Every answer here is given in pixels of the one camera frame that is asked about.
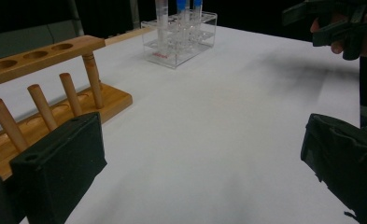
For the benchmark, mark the red cap test tube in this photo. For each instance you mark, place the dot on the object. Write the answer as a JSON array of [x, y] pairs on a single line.
[[162, 21]]

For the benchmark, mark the clear acrylic test tube rack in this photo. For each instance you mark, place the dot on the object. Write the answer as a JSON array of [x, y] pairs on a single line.
[[178, 53]]

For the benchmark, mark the blue cap test tube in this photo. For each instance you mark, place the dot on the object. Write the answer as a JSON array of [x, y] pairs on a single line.
[[183, 12], [198, 9]]

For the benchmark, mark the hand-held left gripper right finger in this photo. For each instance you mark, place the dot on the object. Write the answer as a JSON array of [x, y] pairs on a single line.
[[346, 161]]

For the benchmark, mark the white table sheet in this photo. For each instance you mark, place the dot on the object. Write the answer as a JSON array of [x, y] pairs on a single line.
[[218, 130]]

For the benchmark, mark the wooden test tube rack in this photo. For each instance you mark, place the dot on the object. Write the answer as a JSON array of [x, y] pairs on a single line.
[[47, 53]]

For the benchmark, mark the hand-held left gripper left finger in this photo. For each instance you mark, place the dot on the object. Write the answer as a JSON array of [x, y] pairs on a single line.
[[56, 174]]

